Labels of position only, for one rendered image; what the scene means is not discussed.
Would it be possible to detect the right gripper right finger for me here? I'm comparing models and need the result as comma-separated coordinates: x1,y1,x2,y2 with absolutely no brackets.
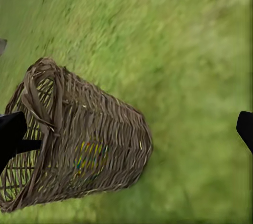
236,111,253,153

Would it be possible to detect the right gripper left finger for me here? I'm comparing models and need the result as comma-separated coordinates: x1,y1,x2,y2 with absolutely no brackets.
0,111,28,174

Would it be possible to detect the wicker basket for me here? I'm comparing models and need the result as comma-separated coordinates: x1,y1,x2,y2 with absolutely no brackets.
0,56,152,213

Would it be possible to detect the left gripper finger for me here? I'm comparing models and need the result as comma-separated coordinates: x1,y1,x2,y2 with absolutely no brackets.
12,140,42,157

